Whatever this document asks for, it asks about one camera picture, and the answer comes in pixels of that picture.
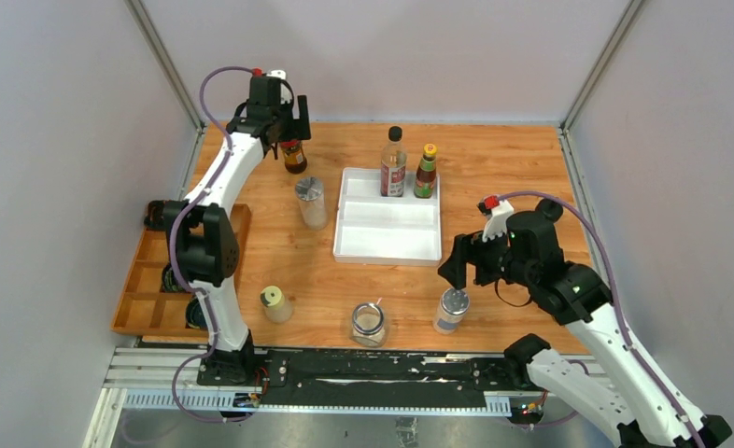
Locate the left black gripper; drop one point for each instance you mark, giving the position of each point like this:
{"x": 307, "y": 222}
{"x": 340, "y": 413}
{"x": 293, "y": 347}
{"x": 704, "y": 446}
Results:
{"x": 296, "y": 128}

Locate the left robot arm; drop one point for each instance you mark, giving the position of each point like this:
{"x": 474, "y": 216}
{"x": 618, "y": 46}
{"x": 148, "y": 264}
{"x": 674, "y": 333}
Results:
{"x": 202, "y": 248}

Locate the red lid brown jar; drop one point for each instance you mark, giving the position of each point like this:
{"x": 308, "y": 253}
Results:
{"x": 295, "y": 161}

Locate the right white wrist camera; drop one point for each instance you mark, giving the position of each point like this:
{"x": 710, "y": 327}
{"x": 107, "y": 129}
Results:
{"x": 496, "y": 211}

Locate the black cap soy sauce bottle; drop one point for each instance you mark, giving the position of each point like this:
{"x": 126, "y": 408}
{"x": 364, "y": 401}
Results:
{"x": 393, "y": 164}

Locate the white divided tray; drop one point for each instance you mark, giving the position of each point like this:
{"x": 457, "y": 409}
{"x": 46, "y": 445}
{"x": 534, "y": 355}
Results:
{"x": 373, "y": 229}

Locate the silver lid peppercorn bottle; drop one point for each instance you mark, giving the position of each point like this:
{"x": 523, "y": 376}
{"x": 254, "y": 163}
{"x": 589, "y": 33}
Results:
{"x": 452, "y": 307}

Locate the dark coil in organizer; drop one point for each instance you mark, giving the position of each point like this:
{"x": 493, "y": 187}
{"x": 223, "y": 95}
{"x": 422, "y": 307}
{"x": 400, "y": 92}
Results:
{"x": 195, "y": 316}

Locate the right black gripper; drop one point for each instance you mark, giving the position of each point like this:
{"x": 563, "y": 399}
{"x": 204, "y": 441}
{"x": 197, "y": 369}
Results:
{"x": 471, "y": 248}

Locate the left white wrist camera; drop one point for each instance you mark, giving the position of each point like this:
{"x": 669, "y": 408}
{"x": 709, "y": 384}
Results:
{"x": 287, "y": 95}

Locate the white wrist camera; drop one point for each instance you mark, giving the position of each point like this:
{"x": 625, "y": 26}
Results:
{"x": 287, "y": 95}
{"x": 496, "y": 211}

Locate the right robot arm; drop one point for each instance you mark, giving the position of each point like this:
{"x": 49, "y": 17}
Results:
{"x": 641, "y": 406}

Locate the round glass jar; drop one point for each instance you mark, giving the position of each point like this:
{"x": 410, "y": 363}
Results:
{"x": 368, "y": 325}

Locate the silver lid shaker jar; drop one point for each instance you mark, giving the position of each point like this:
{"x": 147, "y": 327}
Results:
{"x": 310, "y": 194}

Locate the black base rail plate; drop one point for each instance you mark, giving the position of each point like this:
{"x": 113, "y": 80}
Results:
{"x": 352, "y": 379}

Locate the yellow lid spice bottle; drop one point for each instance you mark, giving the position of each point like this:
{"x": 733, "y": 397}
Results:
{"x": 276, "y": 306}

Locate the wooden compartment organizer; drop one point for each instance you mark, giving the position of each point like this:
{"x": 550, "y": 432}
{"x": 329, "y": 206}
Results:
{"x": 144, "y": 309}

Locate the yellow cap sauce bottle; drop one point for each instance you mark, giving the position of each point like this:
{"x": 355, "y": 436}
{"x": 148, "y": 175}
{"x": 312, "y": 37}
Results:
{"x": 426, "y": 173}

